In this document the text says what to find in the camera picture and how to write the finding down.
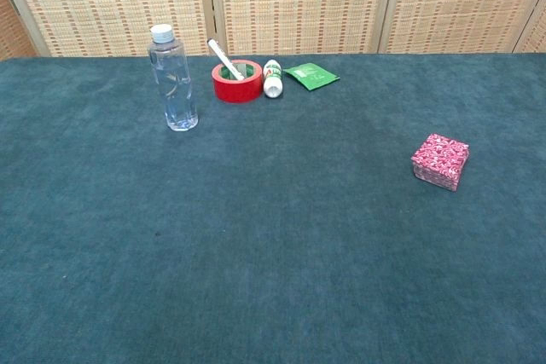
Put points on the clear plastic water bottle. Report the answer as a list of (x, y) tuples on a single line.
[(175, 82)]

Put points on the teal felt table cover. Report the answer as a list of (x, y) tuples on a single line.
[(256, 232)]

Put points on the white marker pen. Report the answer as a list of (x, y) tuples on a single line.
[(222, 57)]

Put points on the red tape roll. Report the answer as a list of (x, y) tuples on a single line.
[(236, 92)]

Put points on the green foil packet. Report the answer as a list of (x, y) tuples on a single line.
[(311, 76)]

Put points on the pink patterned card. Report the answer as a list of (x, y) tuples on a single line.
[(439, 159)]

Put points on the small white green-label bottle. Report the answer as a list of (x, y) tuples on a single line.
[(273, 82)]

